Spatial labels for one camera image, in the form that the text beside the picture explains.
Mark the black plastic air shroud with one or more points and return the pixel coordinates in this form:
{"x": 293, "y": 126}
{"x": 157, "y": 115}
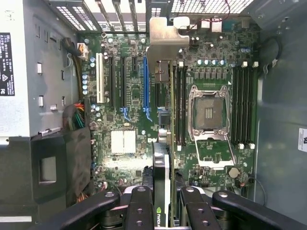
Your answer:
{"x": 67, "y": 167}

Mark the white power connector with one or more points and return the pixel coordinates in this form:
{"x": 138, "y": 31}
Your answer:
{"x": 81, "y": 51}

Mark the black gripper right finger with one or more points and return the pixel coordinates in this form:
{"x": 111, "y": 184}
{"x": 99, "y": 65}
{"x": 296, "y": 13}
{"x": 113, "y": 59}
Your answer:
{"x": 194, "y": 210}

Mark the white case sticker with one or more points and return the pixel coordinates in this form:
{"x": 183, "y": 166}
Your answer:
{"x": 303, "y": 139}

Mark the short black expansion slot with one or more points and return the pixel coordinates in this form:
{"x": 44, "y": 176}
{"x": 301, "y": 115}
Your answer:
{"x": 134, "y": 64}

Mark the black RAM slot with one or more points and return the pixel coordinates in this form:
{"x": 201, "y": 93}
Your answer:
{"x": 252, "y": 105}
{"x": 241, "y": 105}
{"x": 246, "y": 105}
{"x": 177, "y": 105}
{"x": 184, "y": 105}
{"x": 235, "y": 105}

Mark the blue expansion slot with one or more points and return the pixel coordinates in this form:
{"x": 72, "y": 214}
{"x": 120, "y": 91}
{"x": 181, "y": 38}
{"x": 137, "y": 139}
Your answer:
{"x": 145, "y": 83}

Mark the CPU socket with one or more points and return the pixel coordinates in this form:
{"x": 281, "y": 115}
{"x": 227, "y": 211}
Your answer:
{"x": 208, "y": 112}

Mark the coin cell battery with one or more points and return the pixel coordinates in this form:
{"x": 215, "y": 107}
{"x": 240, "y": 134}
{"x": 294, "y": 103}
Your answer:
{"x": 233, "y": 172}

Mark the open dark PC case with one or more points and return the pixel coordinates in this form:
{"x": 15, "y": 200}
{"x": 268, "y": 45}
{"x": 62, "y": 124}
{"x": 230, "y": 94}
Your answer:
{"x": 283, "y": 119}

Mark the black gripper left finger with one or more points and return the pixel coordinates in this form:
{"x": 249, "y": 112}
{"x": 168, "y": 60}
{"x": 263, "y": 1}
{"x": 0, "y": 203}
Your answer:
{"x": 141, "y": 210}

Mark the white expansion slot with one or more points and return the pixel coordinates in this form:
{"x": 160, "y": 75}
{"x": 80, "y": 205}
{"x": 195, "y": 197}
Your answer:
{"x": 100, "y": 79}

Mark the long black expansion slot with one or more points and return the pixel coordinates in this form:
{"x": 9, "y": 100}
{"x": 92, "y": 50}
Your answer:
{"x": 122, "y": 83}
{"x": 112, "y": 81}

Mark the silver chipset heatsink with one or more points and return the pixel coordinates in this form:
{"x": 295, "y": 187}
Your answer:
{"x": 123, "y": 142}

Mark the grey power supply unit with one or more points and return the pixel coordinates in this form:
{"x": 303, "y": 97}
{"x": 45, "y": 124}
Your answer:
{"x": 24, "y": 115}

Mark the green motherboard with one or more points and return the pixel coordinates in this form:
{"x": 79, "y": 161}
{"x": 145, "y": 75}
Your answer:
{"x": 216, "y": 172}

